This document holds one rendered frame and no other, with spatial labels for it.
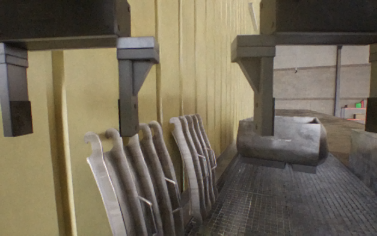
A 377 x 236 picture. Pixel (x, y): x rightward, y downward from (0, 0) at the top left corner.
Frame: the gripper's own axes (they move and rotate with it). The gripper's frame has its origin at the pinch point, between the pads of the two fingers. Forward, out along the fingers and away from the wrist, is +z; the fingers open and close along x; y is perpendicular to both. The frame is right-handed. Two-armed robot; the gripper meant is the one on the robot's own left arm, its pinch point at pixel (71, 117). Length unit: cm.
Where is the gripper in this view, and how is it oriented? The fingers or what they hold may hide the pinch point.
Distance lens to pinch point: 25.0
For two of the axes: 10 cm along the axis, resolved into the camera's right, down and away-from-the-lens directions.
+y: 0.3, -0.9, 10.0
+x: -10.0, 0.1, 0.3
